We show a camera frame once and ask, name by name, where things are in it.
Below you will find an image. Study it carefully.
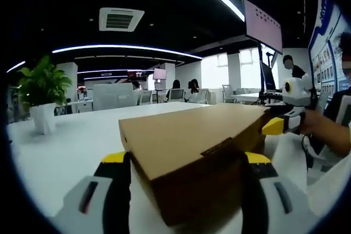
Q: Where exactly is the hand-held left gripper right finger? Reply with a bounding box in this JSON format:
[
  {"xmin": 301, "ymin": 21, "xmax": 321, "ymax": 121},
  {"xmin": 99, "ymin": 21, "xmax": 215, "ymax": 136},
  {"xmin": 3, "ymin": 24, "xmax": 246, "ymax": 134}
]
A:
[{"xmin": 241, "ymin": 151, "xmax": 321, "ymax": 234}]

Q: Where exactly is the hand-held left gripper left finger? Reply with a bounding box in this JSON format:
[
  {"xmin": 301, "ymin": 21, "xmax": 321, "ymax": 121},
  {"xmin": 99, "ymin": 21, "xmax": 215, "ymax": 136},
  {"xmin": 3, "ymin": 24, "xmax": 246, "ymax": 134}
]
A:
[{"xmin": 53, "ymin": 151, "xmax": 132, "ymax": 234}]

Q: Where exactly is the brown cardboard shoe box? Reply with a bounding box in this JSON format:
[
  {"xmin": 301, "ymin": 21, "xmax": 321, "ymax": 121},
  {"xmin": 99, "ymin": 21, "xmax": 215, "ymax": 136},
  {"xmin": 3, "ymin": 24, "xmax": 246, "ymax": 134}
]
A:
[{"xmin": 118, "ymin": 104, "xmax": 272, "ymax": 226}]

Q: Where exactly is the person's right hand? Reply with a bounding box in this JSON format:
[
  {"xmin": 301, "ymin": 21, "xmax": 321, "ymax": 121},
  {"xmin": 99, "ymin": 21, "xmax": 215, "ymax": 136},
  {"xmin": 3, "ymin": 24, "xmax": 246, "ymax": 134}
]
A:
[{"xmin": 301, "ymin": 109, "xmax": 329, "ymax": 136}]

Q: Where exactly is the dark laptop screen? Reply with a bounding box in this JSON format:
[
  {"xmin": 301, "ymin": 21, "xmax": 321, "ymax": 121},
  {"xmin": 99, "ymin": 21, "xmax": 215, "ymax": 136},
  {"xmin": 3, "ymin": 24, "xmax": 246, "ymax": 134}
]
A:
[{"xmin": 259, "ymin": 61, "xmax": 278, "ymax": 91}]

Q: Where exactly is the black monitor stand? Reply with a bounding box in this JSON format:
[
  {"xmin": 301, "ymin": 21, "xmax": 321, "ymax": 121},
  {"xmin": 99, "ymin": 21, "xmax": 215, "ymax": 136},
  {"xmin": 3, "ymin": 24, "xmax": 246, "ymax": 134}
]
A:
[{"xmin": 257, "ymin": 42, "xmax": 272, "ymax": 100}]

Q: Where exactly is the large pale pink monitor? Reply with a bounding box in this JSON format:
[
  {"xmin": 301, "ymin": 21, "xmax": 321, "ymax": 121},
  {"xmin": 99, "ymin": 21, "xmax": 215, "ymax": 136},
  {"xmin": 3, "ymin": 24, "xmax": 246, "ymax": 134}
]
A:
[{"xmin": 241, "ymin": 0, "xmax": 284, "ymax": 55}]

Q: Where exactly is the translucent desk divider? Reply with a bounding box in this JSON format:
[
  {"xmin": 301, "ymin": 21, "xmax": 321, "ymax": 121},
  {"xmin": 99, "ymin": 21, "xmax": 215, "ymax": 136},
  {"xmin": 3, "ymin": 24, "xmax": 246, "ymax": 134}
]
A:
[{"xmin": 92, "ymin": 83, "xmax": 137, "ymax": 110}]

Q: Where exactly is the white office chair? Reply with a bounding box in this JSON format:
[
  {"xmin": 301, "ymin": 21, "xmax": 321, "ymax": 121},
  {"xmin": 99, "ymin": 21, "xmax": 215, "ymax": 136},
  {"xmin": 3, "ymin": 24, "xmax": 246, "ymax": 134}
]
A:
[
  {"xmin": 167, "ymin": 88, "xmax": 185, "ymax": 103},
  {"xmin": 197, "ymin": 88, "xmax": 217, "ymax": 105}
]

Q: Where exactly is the white square pillar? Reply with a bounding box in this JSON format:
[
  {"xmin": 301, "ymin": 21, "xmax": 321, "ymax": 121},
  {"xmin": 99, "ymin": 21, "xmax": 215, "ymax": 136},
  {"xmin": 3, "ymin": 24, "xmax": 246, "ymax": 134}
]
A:
[{"xmin": 56, "ymin": 62, "xmax": 78, "ymax": 106}]

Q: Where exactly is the green potted plant white pot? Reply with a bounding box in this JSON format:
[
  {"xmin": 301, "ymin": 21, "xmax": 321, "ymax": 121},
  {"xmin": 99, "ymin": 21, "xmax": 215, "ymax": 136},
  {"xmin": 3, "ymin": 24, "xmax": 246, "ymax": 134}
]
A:
[{"xmin": 16, "ymin": 55, "xmax": 73, "ymax": 135}]

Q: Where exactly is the small pink screen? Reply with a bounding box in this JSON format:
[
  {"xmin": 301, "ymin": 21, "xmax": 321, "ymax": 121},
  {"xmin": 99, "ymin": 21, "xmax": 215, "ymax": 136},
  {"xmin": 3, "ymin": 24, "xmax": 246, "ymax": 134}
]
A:
[{"xmin": 152, "ymin": 68, "xmax": 167, "ymax": 80}]

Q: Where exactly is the long thin ceiling light strip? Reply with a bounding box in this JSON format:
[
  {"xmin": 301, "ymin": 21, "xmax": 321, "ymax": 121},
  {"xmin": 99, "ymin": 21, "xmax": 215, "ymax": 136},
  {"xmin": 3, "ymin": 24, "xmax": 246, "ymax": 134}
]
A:
[{"xmin": 52, "ymin": 44, "xmax": 203, "ymax": 60}]

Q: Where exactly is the short ceiling light strip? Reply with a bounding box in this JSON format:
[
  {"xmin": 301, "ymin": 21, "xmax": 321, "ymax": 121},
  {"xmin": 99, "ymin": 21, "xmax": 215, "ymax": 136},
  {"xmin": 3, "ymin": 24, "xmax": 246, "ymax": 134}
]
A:
[{"xmin": 7, "ymin": 60, "xmax": 26, "ymax": 73}]

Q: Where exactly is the ceiling air conditioner vent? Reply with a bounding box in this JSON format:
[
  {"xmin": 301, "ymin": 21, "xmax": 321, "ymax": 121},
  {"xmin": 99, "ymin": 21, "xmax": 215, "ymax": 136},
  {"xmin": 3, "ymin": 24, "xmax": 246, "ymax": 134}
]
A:
[{"xmin": 98, "ymin": 7, "xmax": 145, "ymax": 32}]

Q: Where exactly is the blue white wall poster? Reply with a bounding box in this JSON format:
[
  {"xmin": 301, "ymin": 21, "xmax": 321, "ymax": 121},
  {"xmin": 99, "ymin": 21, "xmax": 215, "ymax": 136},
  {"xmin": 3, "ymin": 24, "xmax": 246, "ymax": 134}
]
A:
[{"xmin": 308, "ymin": 0, "xmax": 349, "ymax": 92}]

